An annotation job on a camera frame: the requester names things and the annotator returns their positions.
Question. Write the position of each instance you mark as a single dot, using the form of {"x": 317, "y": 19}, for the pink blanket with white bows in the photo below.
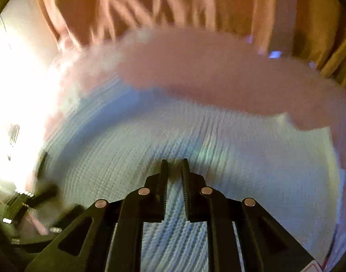
{"x": 216, "y": 70}

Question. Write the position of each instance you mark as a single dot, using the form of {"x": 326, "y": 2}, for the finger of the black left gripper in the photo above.
{"x": 49, "y": 191}

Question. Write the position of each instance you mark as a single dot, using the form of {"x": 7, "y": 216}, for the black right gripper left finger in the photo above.
{"x": 108, "y": 236}

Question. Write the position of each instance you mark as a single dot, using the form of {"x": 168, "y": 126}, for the orange satin curtain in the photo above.
{"x": 311, "y": 30}

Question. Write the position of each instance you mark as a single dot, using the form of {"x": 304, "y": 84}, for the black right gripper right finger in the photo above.
{"x": 241, "y": 235}

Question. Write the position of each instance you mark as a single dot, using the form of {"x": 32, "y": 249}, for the white red black knit sweater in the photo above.
{"x": 116, "y": 136}

